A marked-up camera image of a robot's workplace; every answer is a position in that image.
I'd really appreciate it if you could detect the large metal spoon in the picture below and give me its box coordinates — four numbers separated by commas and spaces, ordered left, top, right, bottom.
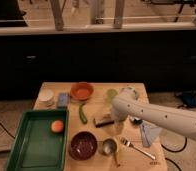
129, 116, 143, 126

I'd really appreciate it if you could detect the silver fork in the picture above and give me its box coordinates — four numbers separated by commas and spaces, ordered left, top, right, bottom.
120, 137, 156, 160

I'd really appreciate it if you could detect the green plastic tray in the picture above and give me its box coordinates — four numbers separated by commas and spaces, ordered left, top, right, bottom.
5, 109, 69, 171

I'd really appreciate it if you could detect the yellow green handled utensil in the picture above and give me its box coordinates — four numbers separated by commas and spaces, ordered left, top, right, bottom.
113, 137, 121, 167

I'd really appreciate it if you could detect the dark red bowl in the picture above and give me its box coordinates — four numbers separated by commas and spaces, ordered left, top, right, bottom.
69, 131, 98, 160

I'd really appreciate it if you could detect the blue grey cloth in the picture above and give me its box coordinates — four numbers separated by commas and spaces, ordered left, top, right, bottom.
140, 121, 162, 148

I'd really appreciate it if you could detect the orange plastic bowl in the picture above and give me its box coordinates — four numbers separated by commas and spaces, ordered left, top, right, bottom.
70, 82, 94, 100

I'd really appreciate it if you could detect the orange ball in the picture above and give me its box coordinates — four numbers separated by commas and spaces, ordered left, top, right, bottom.
51, 120, 64, 133

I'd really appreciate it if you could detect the metal measuring cup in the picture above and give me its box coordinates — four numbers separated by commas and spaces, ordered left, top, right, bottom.
102, 139, 117, 155

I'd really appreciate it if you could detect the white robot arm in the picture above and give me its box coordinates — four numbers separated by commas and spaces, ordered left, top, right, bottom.
112, 92, 196, 141

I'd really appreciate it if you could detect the green chili pepper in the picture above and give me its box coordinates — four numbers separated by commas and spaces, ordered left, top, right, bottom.
79, 103, 88, 124

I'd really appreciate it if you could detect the green translucent cup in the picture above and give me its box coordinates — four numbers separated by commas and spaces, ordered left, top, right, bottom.
106, 89, 118, 103

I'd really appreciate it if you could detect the blue sponge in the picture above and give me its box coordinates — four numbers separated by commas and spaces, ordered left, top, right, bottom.
57, 93, 69, 108

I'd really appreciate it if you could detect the black cable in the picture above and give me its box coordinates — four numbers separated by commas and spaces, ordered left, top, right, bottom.
161, 134, 189, 154

